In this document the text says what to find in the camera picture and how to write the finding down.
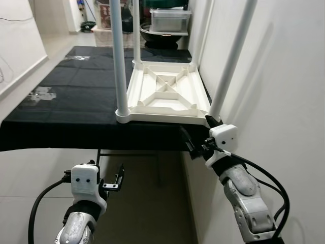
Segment cream plastic children table top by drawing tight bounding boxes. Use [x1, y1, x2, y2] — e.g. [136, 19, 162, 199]
[115, 60, 213, 126]

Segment black bag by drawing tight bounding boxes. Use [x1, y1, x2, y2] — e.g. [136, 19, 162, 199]
[121, 0, 135, 32]

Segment clear plastic bag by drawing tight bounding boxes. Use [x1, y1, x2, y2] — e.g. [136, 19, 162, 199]
[71, 54, 91, 62]

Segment black coiled hose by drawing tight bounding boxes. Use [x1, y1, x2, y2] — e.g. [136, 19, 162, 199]
[81, 20, 98, 33]

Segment clear tape patch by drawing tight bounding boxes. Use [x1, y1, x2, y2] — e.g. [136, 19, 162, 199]
[27, 87, 57, 105]

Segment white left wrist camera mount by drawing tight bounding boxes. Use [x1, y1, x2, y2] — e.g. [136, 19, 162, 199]
[70, 163, 109, 212]

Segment clear plastic storage box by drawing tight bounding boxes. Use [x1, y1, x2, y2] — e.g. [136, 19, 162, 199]
[149, 8, 193, 33]

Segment green round lid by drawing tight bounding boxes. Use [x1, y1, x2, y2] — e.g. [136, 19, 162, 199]
[142, 0, 189, 10]

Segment black table cloth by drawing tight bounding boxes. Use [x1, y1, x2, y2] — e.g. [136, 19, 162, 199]
[0, 45, 215, 153]

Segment cloth covered bench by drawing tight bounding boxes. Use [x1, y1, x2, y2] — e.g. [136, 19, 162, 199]
[93, 27, 142, 48]

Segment black round bowl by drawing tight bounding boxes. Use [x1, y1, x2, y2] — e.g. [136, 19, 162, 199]
[139, 25, 190, 50]

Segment black wall cable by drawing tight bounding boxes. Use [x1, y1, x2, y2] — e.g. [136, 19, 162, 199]
[0, 17, 34, 82]

